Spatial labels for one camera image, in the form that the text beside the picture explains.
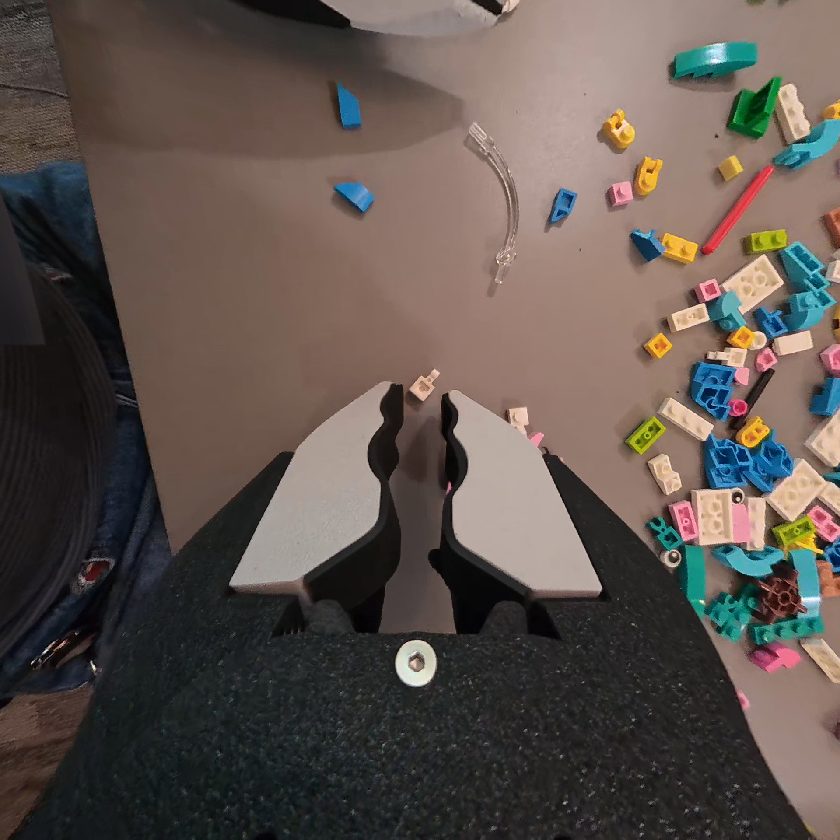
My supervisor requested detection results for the clear curved lego piece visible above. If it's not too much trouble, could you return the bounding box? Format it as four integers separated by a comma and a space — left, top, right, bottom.
468, 122, 521, 285

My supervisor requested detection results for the red lego bar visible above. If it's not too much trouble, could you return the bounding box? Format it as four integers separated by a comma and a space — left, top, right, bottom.
701, 164, 775, 256

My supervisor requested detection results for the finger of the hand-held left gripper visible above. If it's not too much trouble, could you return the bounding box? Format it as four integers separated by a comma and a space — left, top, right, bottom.
226, 0, 521, 37

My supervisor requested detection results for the teal curved lego piece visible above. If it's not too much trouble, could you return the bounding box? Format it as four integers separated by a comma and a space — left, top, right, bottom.
671, 41, 759, 81

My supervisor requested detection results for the person's blue jeans leg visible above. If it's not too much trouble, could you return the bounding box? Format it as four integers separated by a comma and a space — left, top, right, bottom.
0, 161, 173, 706

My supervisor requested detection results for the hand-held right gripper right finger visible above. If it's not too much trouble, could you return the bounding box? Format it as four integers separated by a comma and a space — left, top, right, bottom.
430, 389, 605, 636

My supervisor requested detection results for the pile of mixed lego bricks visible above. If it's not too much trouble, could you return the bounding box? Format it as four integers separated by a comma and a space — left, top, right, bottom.
600, 75, 840, 686

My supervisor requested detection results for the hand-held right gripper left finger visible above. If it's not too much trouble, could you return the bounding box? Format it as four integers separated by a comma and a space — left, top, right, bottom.
228, 381, 404, 634

